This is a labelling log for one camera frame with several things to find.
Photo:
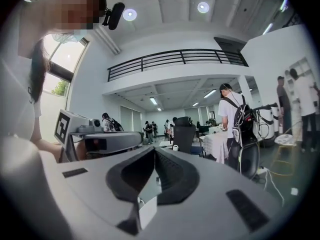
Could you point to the table with white cloth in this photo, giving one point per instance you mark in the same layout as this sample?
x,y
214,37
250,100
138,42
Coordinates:
x,y
215,144

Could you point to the white plastic box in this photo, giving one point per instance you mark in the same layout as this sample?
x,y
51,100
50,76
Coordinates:
x,y
148,214

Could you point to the round ceiling lamp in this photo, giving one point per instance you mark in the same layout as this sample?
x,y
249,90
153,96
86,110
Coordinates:
x,y
203,7
129,14

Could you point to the black backpack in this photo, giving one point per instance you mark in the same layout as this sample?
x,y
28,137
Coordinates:
x,y
242,120

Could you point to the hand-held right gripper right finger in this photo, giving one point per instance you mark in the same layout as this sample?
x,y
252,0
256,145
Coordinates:
x,y
177,179

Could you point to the white wall shelf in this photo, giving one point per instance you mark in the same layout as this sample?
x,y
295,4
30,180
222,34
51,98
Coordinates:
x,y
301,71

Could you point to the black head-worn camera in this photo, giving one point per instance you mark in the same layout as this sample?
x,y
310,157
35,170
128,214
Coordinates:
x,y
115,15

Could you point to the black office chair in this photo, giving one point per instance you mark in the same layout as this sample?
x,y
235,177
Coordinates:
x,y
184,136

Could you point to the yellow metal stool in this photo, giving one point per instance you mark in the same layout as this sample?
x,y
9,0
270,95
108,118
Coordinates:
x,y
285,149

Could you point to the black balcony railing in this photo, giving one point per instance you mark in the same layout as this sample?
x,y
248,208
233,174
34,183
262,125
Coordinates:
x,y
175,59

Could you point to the person's left forearm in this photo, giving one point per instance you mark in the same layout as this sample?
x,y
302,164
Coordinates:
x,y
46,144

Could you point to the white power strip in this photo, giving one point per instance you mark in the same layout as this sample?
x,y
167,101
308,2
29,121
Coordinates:
x,y
263,170

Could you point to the large window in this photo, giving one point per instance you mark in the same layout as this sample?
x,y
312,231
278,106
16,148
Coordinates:
x,y
60,64

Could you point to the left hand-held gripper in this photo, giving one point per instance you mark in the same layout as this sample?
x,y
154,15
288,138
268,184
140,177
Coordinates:
x,y
112,140

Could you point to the black shell chair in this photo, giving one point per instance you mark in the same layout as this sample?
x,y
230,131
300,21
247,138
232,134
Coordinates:
x,y
250,160

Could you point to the white power adapter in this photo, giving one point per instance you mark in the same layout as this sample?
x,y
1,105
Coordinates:
x,y
294,191

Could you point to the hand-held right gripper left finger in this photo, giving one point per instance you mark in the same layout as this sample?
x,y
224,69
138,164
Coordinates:
x,y
130,174

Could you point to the person's white shirt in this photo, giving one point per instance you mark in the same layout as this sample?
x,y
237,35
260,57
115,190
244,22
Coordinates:
x,y
15,104

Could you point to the light green face mask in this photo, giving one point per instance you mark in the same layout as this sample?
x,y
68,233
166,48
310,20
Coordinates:
x,y
65,37

